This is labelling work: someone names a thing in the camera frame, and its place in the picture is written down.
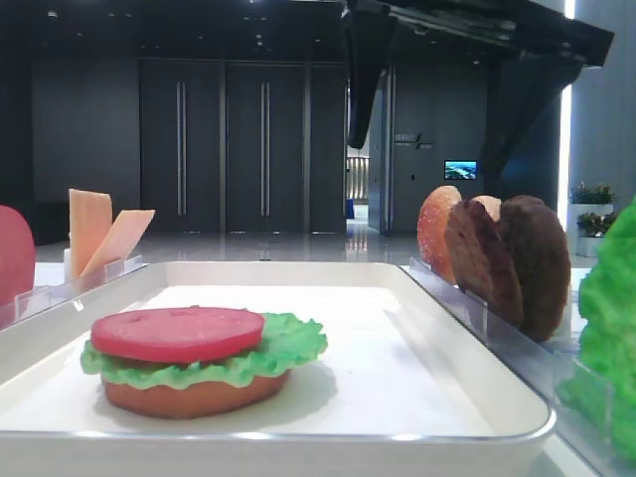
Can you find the front bun slice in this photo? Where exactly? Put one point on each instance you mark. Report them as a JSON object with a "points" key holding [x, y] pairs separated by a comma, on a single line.
{"points": [[491, 204]]}

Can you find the front orange cheese slice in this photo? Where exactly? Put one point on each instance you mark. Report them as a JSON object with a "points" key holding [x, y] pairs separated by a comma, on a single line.
{"points": [[121, 239]]}

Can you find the clear right rack front rail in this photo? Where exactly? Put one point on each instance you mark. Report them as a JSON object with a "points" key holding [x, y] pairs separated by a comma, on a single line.
{"points": [[577, 448]]}

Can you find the clear left rack front rail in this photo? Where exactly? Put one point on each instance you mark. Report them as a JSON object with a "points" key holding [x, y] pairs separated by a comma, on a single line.
{"points": [[42, 298]]}

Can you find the rear sesame bun slice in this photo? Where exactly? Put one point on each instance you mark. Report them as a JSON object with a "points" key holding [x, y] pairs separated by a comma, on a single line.
{"points": [[431, 226]]}

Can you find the rear orange cheese slice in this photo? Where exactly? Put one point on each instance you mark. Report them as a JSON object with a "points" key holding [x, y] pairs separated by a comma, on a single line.
{"points": [[90, 221]]}

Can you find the brown meat patty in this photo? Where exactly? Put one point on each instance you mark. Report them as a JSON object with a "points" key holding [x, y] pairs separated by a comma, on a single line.
{"points": [[481, 261], [538, 246]]}

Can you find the red tomato slice in rack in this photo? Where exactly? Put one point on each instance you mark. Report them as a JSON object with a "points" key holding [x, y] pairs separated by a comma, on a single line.
{"points": [[18, 255]]}

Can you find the front brown meat patty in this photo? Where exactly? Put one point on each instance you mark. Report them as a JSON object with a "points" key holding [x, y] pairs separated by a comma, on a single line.
{"points": [[481, 261]]}

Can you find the red tomato slice on burger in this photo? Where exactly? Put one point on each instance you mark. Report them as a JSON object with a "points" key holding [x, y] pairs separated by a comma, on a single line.
{"points": [[177, 335]]}

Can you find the rear brown meat patty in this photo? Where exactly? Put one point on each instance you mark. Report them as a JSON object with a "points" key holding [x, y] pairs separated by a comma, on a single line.
{"points": [[538, 246]]}

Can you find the green lettuce on burger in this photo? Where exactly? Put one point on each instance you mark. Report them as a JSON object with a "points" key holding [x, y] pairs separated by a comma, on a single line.
{"points": [[288, 343]]}

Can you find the potted plants in planter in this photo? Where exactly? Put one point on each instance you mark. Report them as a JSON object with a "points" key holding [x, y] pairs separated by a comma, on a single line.
{"points": [[590, 213]]}

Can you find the wall monitor screen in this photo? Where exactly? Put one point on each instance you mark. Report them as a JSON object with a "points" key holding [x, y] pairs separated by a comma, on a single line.
{"points": [[460, 170]]}

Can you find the white serving tray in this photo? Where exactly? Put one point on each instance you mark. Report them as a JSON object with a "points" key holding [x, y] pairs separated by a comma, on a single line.
{"points": [[404, 389]]}

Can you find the green lettuce leaf in rack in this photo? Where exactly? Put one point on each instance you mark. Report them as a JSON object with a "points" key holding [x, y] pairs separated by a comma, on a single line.
{"points": [[606, 338]]}

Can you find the dark double door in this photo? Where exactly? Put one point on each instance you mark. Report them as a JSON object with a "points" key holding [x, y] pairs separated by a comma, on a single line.
{"points": [[243, 147]]}

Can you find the orange cheese slice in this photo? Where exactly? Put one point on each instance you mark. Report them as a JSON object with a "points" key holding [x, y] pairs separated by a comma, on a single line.
{"points": [[121, 239], [90, 221]]}

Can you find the white cheese rack pusher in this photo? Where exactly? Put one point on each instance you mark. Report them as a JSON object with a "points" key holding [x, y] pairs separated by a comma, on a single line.
{"points": [[67, 265]]}

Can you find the clear rack rail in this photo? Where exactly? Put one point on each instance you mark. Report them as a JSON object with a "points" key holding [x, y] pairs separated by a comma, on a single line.
{"points": [[42, 298], [577, 448]]}

